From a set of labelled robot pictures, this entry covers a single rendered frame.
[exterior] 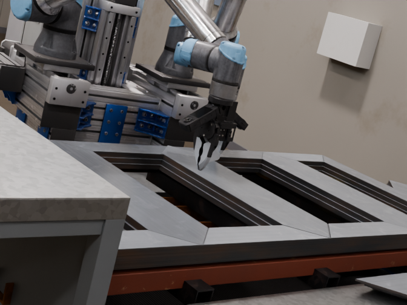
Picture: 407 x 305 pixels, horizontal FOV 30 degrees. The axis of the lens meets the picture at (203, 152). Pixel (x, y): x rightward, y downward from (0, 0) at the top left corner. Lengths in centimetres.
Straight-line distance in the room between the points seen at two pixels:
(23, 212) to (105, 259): 20
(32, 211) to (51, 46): 150
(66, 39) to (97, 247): 145
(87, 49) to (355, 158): 303
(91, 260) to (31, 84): 146
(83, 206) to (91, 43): 170
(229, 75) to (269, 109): 428
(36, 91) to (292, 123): 367
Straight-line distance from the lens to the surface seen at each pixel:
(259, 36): 658
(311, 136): 591
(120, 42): 290
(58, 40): 268
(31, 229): 124
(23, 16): 257
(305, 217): 216
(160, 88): 292
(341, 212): 246
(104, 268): 135
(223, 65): 207
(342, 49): 559
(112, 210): 130
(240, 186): 228
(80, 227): 129
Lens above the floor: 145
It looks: 13 degrees down
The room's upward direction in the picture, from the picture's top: 15 degrees clockwise
